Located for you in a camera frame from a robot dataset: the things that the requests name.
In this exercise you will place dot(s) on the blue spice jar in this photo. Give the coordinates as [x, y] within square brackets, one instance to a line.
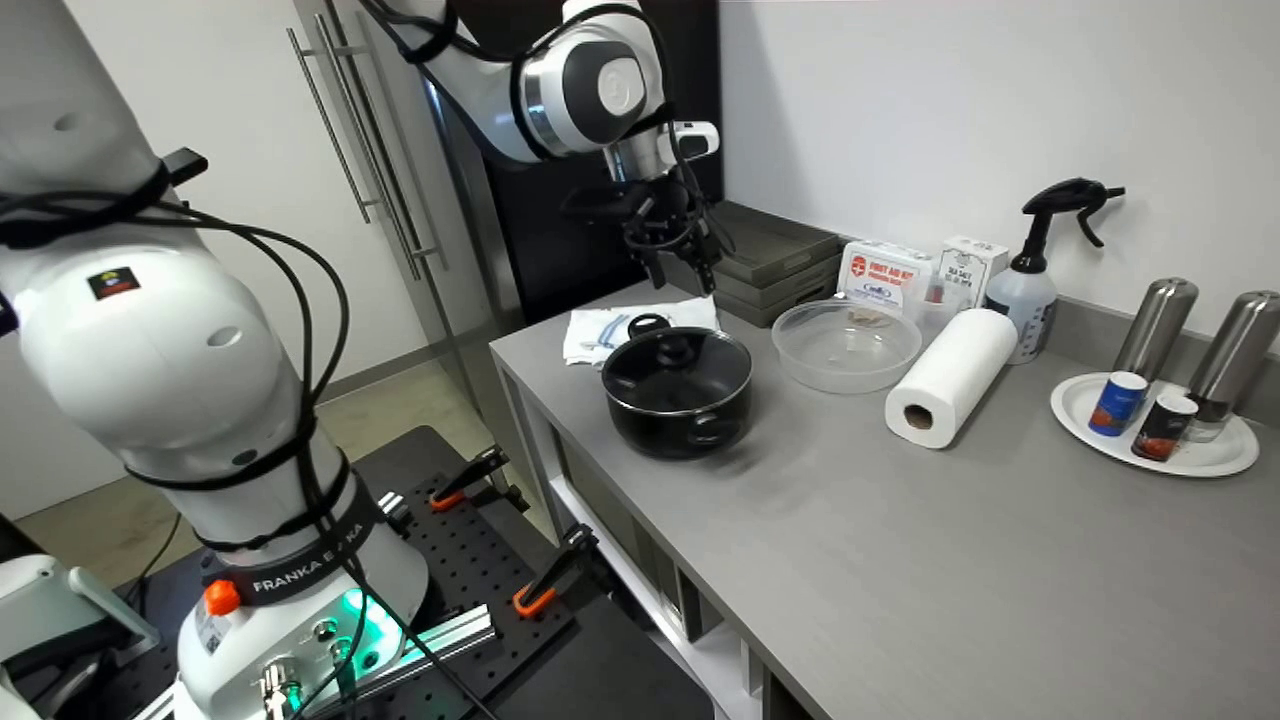
[1112, 405]

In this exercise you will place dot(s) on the white paper towel roll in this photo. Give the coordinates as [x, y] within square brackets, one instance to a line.
[953, 373]

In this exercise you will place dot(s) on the black clamp orange tip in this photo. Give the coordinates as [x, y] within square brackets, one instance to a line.
[549, 581]
[464, 481]

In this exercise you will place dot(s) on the dark red spice jar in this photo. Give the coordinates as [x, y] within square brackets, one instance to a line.
[1163, 428]

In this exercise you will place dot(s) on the white counter cabinet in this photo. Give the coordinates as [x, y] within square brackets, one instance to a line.
[527, 413]

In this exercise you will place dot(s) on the white oval plate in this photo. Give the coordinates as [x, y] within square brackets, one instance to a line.
[1221, 455]

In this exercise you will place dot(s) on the white spray bottle black trigger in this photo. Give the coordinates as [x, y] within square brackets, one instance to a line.
[1026, 295]

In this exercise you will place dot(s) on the round glass lid black knob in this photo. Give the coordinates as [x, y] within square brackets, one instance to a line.
[675, 361]

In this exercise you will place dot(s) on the white grey equipment piece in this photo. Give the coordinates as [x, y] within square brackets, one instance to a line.
[52, 601]

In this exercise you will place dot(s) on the white box with red print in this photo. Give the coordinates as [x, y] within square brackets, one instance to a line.
[884, 283]

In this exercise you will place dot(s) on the white cloth with blue stripe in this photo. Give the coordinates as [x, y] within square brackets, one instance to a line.
[594, 333]

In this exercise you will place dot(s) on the steel shaker cylinder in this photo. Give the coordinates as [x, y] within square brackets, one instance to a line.
[1233, 354]
[1155, 324]

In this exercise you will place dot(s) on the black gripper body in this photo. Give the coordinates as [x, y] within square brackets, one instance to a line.
[667, 202]

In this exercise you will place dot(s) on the small white carton box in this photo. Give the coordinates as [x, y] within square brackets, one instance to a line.
[966, 272]

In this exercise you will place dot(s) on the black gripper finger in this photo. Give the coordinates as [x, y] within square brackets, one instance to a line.
[711, 266]
[669, 260]

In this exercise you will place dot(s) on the clear plastic bowl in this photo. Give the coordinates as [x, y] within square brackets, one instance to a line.
[841, 349]

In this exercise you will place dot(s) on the black perforated robot table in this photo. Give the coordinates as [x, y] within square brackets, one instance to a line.
[464, 574]

